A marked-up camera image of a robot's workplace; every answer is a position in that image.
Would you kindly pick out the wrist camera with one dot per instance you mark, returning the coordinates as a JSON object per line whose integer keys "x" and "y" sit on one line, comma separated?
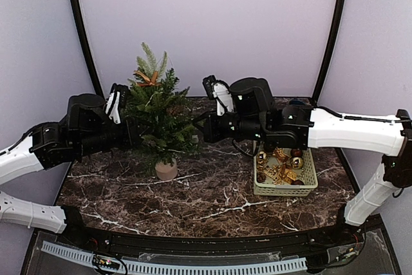
{"x": 218, "y": 90}
{"x": 116, "y": 102}

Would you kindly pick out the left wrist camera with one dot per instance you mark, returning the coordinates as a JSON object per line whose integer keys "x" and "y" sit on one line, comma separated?
{"x": 116, "y": 102}

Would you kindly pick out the gold bauble left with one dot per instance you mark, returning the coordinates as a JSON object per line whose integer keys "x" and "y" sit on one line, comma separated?
{"x": 262, "y": 157}

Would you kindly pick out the dark blue mug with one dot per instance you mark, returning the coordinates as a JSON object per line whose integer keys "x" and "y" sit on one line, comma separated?
{"x": 297, "y": 102}

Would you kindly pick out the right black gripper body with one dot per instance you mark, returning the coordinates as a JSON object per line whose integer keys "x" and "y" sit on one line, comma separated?
{"x": 215, "y": 133}

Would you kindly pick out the small green christmas tree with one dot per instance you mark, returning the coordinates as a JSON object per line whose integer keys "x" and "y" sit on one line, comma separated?
{"x": 171, "y": 137}

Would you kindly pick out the copper ribbon bow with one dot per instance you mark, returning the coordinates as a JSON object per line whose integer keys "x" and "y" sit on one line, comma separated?
{"x": 145, "y": 80}
{"x": 280, "y": 155}

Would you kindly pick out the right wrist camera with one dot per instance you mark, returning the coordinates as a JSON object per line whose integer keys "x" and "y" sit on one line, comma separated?
{"x": 218, "y": 90}

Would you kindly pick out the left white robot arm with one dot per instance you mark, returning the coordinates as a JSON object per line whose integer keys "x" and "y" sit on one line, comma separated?
{"x": 91, "y": 125}

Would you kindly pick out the white cable duct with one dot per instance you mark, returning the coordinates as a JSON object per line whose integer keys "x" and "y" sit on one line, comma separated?
{"x": 170, "y": 264}

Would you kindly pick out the gold bauble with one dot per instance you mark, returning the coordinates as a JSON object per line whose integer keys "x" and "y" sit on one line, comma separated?
{"x": 297, "y": 162}
{"x": 262, "y": 157}

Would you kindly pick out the brown bauble front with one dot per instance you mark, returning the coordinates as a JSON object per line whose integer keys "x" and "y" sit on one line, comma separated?
{"x": 297, "y": 182}

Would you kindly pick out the gold bauble right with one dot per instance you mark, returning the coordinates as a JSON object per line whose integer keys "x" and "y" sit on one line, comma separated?
{"x": 297, "y": 162}

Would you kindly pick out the dark pine cone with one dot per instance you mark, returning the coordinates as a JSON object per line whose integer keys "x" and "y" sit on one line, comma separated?
{"x": 176, "y": 110}

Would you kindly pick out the brown bauble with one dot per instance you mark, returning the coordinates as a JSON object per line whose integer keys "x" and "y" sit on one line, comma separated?
{"x": 297, "y": 182}
{"x": 296, "y": 153}

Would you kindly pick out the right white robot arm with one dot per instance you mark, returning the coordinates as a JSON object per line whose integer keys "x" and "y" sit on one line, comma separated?
{"x": 246, "y": 110}

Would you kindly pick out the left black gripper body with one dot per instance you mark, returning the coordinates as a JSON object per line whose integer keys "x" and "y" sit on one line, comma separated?
{"x": 129, "y": 138}

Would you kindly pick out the pale green plastic basket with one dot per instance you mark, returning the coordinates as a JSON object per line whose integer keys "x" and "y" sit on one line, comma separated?
{"x": 307, "y": 174}

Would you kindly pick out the round wooden tree base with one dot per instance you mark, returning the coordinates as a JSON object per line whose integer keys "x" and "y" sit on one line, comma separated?
{"x": 166, "y": 172}

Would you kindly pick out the brown pine cone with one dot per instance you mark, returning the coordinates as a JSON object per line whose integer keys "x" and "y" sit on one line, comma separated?
{"x": 261, "y": 178}

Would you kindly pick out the brown bauble right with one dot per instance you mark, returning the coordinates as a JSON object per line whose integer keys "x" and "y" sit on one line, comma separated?
{"x": 296, "y": 153}

